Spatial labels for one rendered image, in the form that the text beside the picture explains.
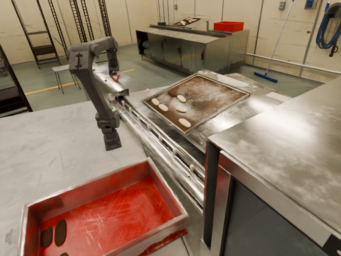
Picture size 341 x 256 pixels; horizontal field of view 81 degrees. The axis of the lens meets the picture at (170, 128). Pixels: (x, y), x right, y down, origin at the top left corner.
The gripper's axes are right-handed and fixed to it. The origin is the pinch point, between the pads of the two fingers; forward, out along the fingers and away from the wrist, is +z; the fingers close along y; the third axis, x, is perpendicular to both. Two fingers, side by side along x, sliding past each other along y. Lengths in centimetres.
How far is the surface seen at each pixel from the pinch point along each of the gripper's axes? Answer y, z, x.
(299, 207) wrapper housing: 108, -72, 22
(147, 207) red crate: 91, -12, 8
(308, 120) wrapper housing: 96, -68, 35
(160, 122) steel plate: 34.9, 11.2, 24.6
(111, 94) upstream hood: -2.6, 19.5, -5.7
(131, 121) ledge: 33.4, 8.3, 6.2
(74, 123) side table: 19.2, 20.9, -31.3
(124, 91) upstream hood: -6.0, 20.4, 4.3
